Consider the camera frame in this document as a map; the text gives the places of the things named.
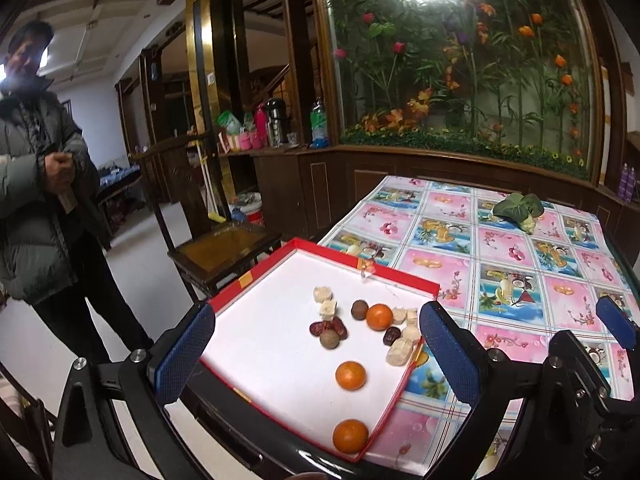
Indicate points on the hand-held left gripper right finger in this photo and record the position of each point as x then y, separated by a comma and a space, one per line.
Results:
450, 350

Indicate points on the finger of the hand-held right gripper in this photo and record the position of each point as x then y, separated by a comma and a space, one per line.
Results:
575, 375
615, 320

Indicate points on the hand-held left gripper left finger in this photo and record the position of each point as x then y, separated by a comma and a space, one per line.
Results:
185, 355

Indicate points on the red date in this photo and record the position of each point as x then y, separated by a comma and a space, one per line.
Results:
341, 327
316, 329
391, 336

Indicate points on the small orange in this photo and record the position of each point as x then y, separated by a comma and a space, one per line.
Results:
350, 436
379, 316
350, 375

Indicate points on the red box with white inside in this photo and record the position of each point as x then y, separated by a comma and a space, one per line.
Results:
280, 350

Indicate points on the brown longan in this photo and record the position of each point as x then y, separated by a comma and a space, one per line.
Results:
359, 310
330, 338

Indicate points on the fruit print tablecloth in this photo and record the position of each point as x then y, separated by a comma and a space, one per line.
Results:
500, 260

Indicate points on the dark wooden chair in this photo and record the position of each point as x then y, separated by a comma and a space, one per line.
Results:
25, 420
220, 247

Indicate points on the clear candy wrapper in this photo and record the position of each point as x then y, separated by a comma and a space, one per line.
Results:
365, 269

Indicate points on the purple bottle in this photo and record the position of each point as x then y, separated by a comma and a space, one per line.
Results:
633, 183
623, 182

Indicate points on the green leafy vegetable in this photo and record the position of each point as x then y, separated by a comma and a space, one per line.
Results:
517, 207

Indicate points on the red and white bucket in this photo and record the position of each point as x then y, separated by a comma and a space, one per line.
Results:
247, 210

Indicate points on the cluttered low table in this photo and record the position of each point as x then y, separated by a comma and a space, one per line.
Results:
117, 182

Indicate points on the pink cups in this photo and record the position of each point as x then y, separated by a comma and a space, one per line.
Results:
249, 140

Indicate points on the green packet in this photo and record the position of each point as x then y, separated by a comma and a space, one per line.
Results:
229, 121

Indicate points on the small drinking glass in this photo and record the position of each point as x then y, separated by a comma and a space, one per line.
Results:
292, 139

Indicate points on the pink bottle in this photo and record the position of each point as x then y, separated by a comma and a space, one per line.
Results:
260, 125

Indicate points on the black and steel thermos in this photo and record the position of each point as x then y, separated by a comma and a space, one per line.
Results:
275, 122

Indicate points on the green label plastic bottle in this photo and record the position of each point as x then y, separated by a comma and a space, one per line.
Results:
319, 125

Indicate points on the artificial flower plant display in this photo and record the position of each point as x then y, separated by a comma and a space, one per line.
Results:
450, 70

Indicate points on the gold trimmed pillar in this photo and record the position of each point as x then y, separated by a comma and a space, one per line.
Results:
212, 60

